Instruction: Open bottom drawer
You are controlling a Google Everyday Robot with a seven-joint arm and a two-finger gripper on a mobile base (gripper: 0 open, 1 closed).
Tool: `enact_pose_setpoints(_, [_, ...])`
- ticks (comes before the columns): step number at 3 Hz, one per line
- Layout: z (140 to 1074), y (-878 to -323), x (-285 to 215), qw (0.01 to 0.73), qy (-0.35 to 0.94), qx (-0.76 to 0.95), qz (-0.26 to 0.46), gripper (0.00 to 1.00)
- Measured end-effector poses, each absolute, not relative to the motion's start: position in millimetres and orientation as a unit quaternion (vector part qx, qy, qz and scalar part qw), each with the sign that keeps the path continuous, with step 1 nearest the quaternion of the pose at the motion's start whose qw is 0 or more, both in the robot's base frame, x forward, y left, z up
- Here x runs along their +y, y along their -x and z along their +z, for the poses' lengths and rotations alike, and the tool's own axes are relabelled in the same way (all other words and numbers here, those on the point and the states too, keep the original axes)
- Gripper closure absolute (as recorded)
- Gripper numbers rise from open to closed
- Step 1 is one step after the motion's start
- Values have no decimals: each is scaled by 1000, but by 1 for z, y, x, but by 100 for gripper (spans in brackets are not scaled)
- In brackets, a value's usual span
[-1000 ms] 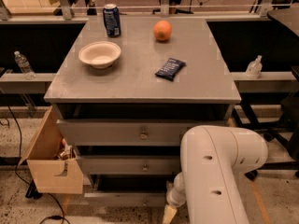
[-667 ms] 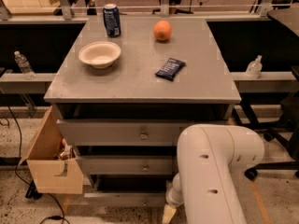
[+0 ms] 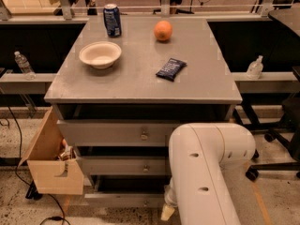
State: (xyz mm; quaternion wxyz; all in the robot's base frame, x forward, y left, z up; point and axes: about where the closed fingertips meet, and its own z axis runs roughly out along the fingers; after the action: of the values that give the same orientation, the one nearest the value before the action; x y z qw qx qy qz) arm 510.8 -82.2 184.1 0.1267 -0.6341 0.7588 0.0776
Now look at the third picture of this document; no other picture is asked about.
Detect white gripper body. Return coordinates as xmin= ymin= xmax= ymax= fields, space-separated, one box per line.
xmin=164 ymin=180 xmax=178 ymax=207

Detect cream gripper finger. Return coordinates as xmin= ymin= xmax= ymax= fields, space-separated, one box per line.
xmin=160 ymin=203 xmax=175 ymax=221

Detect grey bottom drawer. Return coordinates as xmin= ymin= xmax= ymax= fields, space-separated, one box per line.
xmin=84 ymin=175 xmax=170 ymax=208

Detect grey drawer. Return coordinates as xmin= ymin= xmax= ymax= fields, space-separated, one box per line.
xmin=77 ymin=157 xmax=171 ymax=175
xmin=84 ymin=175 xmax=170 ymax=208
xmin=56 ymin=119 xmax=231 ymax=148

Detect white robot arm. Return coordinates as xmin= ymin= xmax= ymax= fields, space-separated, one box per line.
xmin=161 ymin=123 xmax=256 ymax=225

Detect grey middle drawer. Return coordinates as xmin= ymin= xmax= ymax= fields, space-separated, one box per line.
xmin=77 ymin=157 xmax=171 ymax=175

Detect grey drawer cabinet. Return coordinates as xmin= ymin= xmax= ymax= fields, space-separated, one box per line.
xmin=43 ymin=15 xmax=243 ymax=208

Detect grey top drawer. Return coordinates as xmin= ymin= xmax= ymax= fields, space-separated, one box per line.
xmin=56 ymin=119 xmax=231 ymax=148

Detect items inside cardboard box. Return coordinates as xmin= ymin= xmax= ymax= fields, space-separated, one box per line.
xmin=57 ymin=139 xmax=75 ymax=161

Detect cardboard box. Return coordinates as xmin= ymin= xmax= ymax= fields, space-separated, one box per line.
xmin=19 ymin=108 xmax=83 ymax=195

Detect dark blue snack bag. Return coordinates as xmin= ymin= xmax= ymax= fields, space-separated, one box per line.
xmin=156 ymin=58 xmax=187 ymax=82

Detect black office chair base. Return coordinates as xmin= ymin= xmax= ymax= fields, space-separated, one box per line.
xmin=233 ymin=96 xmax=300 ymax=181

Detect clear sanitizer pump bottle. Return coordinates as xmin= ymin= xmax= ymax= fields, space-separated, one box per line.
xmin=247 ymin=55 xmax=263 ymax=80

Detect white paper bowl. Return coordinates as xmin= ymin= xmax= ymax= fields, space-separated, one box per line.
xmin=79 ymin=41 xmax=122 ymax=69

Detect orange fruit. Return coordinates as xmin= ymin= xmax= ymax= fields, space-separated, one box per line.
xmin=154 ymin=21 xmax=173 ymax=41

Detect blue soda can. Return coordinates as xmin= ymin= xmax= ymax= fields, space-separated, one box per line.
xmin=103 ymin=4 xmax=122 ymax=38

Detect clear water bottle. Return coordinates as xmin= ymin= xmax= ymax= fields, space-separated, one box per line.
xmin=14 ymin=52 xmax=36 ymax=81

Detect black floor cable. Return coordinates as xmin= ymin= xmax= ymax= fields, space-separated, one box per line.
xmin=7 ymin=106 xmax=71 ymax=225

